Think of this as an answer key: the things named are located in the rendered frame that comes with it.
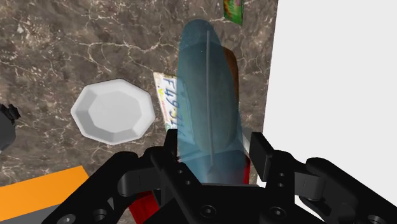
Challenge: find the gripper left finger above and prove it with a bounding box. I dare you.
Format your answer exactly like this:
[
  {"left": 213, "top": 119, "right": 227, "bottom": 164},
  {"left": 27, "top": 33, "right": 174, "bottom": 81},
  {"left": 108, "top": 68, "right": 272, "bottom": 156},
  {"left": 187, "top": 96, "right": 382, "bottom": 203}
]
[{"left": 41, "top": 129, "right": 204, "bottom": 224}]

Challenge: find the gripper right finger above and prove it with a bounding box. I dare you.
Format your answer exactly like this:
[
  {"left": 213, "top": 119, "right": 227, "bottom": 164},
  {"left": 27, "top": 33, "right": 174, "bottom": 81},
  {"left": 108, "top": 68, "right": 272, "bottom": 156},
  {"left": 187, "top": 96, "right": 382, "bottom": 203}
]
[{"left": 249, "top": 131, "right": 397, "bottom": 224}]

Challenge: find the red block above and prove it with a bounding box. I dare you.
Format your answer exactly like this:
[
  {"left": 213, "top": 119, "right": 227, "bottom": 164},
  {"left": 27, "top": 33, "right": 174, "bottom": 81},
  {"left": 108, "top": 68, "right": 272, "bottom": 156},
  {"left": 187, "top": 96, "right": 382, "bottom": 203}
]
[{"left": 128, "top": 154, "right": 251, "bottom": 224}]

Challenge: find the orange flat book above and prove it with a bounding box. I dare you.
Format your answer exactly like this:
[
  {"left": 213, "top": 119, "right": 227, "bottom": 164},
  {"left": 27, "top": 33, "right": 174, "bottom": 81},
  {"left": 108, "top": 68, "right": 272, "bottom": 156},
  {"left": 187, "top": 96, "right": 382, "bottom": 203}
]
[{"left": 0, "top": 165, "right": 91, "bottom": 224}]

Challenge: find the white faceted bowl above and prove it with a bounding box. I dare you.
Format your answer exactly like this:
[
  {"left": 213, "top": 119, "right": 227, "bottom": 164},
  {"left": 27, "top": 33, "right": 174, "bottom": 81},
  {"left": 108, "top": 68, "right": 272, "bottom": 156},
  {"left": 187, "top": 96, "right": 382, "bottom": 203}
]
[{"left": 70, "top": 78, "right": 157, "bottom": 146}]

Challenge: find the dark grey rounded object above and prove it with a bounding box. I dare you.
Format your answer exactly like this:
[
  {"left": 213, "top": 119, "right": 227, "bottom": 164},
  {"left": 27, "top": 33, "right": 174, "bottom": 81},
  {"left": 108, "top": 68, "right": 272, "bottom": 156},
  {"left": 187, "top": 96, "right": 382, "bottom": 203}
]
[{"left": 0, "top": 103, "right": 22, "bottom": 153}]

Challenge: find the white printed plate card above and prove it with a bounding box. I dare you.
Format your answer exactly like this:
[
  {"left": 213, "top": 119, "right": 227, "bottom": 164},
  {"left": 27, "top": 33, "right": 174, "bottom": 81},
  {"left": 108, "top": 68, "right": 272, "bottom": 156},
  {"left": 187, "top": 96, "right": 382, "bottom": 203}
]
[{"left": 153, "top": 71, "right": 187, "bottom": 133}]

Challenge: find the blue translucent bottle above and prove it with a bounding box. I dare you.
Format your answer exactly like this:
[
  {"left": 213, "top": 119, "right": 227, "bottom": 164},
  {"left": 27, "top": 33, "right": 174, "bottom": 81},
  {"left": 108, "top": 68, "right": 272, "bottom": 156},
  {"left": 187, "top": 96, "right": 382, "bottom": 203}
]
[{"left": 176, "top": 19, "right": 249, "bottom": 186}]

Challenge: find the brown rounded object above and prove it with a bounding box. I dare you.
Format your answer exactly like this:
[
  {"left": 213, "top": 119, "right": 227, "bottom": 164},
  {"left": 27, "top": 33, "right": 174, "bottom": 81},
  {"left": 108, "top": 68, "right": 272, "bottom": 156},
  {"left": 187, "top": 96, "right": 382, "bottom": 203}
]
[{"left": 222, "top": 46, "right": 240, "bottom": 105}]

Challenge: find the green patterned box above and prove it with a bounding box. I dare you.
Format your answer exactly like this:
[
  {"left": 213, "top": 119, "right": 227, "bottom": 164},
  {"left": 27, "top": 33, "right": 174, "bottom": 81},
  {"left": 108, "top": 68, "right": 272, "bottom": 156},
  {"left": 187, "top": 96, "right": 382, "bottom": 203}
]
[{"left": 223, "top": 0, "right": 244, "bottom": 27}]

